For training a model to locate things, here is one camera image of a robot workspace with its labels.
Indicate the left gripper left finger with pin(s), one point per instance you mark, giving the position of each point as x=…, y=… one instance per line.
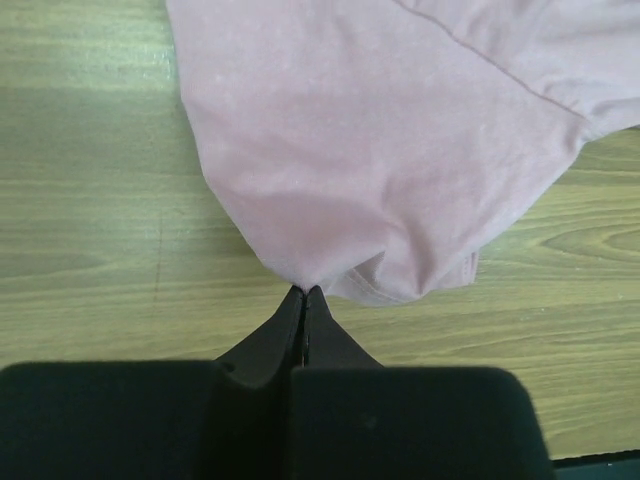
x=197, y=419

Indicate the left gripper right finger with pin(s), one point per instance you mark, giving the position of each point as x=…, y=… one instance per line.
x=352, y=418

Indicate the pink t shirt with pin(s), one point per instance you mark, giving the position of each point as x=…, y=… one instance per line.
x=372, y=148

